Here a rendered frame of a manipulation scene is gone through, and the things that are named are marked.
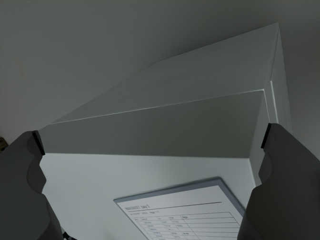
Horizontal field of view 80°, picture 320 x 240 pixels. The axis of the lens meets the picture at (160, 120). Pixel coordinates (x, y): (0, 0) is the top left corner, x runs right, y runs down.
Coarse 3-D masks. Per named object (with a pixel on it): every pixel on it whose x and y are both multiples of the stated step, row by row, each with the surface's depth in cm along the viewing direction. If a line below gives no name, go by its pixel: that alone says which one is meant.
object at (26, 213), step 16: (16, 144) 9; (32, 144) 10; (0, 160) 8; (16, 160) 8; (32, 160) 8; (0, 176) 8; (16, 176) 8; (32, 176) 8; (0, 192) 7; (16, 192) 7; (32, 192) 7; (0, 208) 6; (16, 208) 6; (32, 208) 6; (48, 208) 6; (0, 224) 6; (16, 224) 6; (32, 224) 6; (48, 224) 6
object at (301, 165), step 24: (264, 144) 11; (288, 144) 9; (264, 168) 9; (288, 168) 8; (312, 168) 8; (264, 192) 7; (288, 192) 7; (312, 192) 7; (264, 216) 6; (288, 216) 6; (312, 216) 6
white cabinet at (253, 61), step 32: (256, 32) 75; (160, 64) 98; (192, 64) 64; (224, 64) 47; (256, 64) 38; (128, 96) 56; (160, 96) 43; (192, 96) 35; (224, 96) 30; (288, 96) 88; (288, 128) 63
